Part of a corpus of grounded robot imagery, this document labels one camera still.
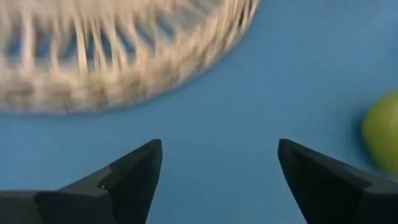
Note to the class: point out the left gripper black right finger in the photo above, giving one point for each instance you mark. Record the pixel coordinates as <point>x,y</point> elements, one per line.
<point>335,193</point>

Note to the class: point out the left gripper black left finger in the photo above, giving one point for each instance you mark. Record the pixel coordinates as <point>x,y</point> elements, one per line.
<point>93,199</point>

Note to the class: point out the yellow-green pear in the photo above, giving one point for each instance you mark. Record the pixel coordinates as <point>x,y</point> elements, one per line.
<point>384,133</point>

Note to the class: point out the round wicker basket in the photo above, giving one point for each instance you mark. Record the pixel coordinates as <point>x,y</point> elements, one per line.
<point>124,77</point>

